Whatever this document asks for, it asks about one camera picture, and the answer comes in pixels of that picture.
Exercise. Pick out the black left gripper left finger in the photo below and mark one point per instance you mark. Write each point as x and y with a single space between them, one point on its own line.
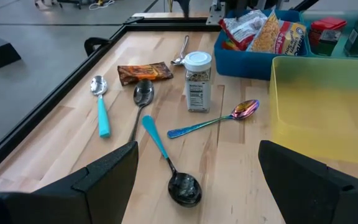
73 202

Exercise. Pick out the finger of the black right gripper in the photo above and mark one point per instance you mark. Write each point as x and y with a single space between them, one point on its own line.
183 6
240 6

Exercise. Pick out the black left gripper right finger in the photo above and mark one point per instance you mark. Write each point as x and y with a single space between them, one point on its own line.
315 199

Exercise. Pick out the black aluminium table frame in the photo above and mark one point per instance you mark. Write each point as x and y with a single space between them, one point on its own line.
42 105

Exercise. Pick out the silver red snack packet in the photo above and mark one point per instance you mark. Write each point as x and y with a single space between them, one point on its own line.
244 26

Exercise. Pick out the orange brown candy wrapper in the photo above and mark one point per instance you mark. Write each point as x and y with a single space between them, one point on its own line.
145 73

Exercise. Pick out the white-lid glass spice jar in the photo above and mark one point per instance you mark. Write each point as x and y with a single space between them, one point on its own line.
198 90

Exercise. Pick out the all-black metal spoon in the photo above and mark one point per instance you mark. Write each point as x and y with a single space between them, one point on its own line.
143 93

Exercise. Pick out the plain silver spoon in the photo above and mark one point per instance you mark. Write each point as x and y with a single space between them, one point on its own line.
182 49

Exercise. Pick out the iridescent rainbow spoon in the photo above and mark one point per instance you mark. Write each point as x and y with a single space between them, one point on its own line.
245 109

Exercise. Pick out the blue plastic bin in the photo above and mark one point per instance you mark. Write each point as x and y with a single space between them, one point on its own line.
241 63

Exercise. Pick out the yellow translucent plastic bin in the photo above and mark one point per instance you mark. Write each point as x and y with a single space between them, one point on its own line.
322 118

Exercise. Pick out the green translucent plastic bin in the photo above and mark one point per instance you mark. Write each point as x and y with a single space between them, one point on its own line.
343 53

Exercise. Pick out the beef ramen noodle packet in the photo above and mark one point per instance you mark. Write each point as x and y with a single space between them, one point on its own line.
278 37

